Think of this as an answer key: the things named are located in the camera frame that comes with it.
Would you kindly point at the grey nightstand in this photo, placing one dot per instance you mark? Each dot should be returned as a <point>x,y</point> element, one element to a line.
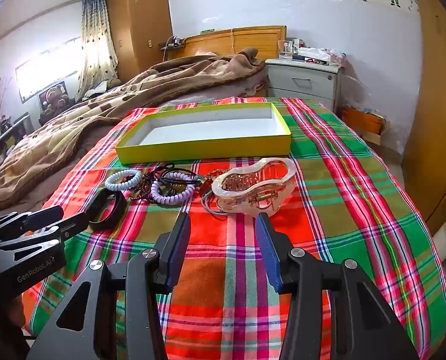
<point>301,82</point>

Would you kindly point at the power strip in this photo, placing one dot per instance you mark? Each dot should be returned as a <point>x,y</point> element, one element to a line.
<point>172,43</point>

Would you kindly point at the pink rhinestone buckle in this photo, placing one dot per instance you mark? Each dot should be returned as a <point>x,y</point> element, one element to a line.
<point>217,174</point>

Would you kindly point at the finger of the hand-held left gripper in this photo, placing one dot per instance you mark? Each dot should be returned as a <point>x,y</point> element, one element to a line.
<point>45,215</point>
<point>75,225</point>

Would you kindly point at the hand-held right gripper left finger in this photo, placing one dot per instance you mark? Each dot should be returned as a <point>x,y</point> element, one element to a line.
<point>178,247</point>

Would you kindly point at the clear drinking glass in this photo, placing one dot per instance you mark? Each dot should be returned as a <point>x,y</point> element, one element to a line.
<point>285,50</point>

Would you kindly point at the plaid cloth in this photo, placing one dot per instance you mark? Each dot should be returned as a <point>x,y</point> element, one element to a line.
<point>320,195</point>

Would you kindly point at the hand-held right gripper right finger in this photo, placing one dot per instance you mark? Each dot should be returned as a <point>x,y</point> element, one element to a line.
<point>268,247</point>

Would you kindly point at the brown printed blanket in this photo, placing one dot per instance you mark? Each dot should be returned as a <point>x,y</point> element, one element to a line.
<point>95,120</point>

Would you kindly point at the dotted curtain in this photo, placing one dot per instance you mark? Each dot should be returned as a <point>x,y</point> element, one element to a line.
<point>95,45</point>

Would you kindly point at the nightstand clutter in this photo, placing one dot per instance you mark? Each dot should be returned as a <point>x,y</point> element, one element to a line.
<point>316,54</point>

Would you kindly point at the orange box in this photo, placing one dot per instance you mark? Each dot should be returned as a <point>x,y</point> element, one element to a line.
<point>361,120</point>

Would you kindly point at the wooden headboard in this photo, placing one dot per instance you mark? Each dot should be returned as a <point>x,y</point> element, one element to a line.
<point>245,39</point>

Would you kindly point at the window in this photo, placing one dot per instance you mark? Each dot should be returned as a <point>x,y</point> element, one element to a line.
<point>43,75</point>

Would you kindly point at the wooden wardrobe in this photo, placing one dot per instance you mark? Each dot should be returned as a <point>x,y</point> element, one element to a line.
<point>440,120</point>
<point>140,26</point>

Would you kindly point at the yellow-green shallow box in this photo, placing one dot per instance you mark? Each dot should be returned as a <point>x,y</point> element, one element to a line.
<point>208,150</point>

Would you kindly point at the cluttered shelf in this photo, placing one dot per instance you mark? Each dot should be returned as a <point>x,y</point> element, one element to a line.
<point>2,138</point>

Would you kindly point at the white paper roll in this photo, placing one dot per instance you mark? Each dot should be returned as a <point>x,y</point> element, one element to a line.
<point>444,238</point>

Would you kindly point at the clear hair claw clip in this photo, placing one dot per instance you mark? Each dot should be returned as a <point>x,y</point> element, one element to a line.
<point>241,202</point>

